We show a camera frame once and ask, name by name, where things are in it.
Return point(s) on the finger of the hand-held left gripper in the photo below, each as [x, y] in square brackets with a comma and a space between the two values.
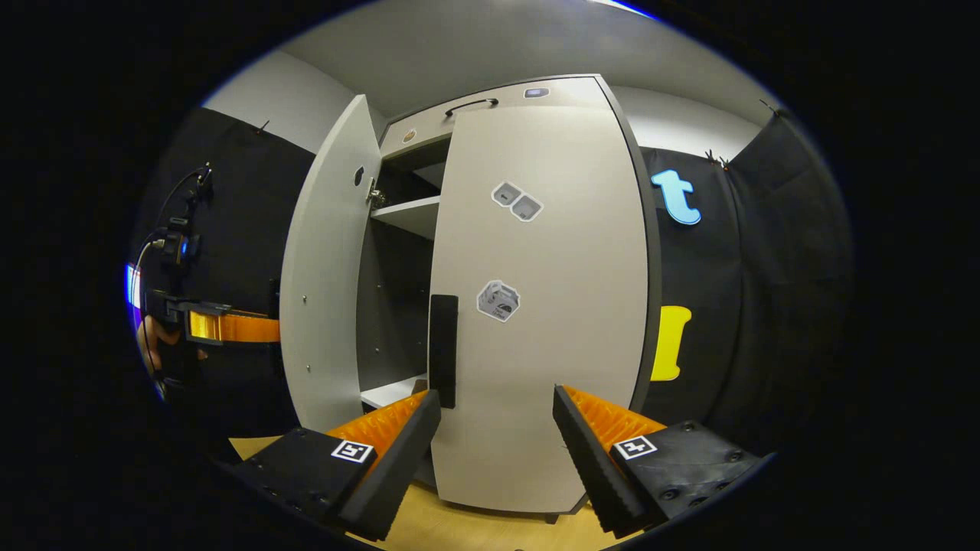
[245, 327]

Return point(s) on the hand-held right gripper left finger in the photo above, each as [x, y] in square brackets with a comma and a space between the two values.
[398, 459]

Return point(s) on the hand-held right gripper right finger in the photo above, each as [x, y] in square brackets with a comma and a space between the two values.
[589, 467]

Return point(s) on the white cabinet door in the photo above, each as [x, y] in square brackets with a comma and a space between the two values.
[329, 268]
[574, 268]

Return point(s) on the white shoe cabinet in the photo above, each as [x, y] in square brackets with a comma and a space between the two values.
[390, 306]

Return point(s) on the white cabinet shelf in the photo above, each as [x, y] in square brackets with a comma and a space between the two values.
[390, 394]
[409, 216]

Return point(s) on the metal door hinge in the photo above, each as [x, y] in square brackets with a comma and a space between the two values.
[375, 193]

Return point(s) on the long ceiling light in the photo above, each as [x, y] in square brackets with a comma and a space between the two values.
[620, 6]

